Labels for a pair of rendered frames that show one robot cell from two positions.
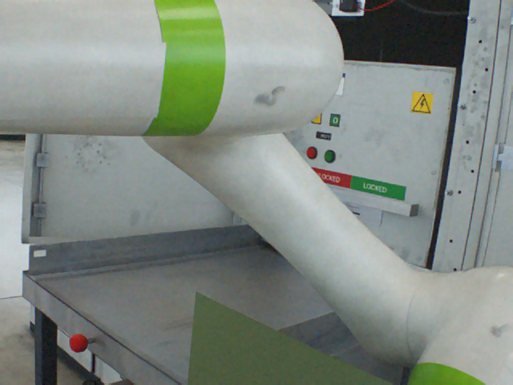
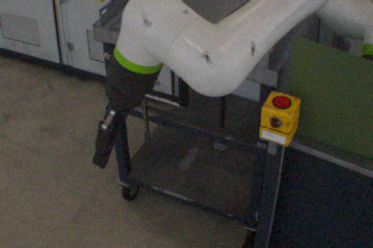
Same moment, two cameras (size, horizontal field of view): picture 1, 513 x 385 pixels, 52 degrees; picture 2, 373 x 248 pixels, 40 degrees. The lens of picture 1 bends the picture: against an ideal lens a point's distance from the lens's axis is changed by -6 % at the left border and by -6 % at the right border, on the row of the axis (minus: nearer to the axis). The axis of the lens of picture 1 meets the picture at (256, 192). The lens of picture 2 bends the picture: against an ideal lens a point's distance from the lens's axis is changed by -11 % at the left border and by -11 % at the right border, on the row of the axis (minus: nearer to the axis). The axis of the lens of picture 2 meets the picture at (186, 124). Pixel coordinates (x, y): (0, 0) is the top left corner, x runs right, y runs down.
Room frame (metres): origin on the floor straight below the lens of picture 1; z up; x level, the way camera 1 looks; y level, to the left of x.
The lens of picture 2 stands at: (-0.49, 0.59, 1.75)
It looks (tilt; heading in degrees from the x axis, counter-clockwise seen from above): 41 degrees down; 345
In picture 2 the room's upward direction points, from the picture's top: 1 degrees counter-clockwise
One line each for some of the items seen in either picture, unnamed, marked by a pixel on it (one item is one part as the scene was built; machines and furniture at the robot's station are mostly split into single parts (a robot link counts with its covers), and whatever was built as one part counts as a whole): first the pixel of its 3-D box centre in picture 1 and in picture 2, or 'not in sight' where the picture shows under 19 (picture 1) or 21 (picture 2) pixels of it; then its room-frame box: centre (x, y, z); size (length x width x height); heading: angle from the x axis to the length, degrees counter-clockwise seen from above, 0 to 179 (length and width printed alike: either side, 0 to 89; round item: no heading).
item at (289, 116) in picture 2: not in sight; (280, 118); (0.48, 0.10, 0.85); 0.08 x 0.08 x 0.10; 48
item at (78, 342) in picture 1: (82, 342); not in sight; (0.86, 0.27, 0.82); 0.04 x 0.03 x 0.03; 138
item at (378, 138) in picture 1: (353, 157); not in sight; (1.41, -0.23, 1.15); 0.48 x 0.01 x 0.48; 48
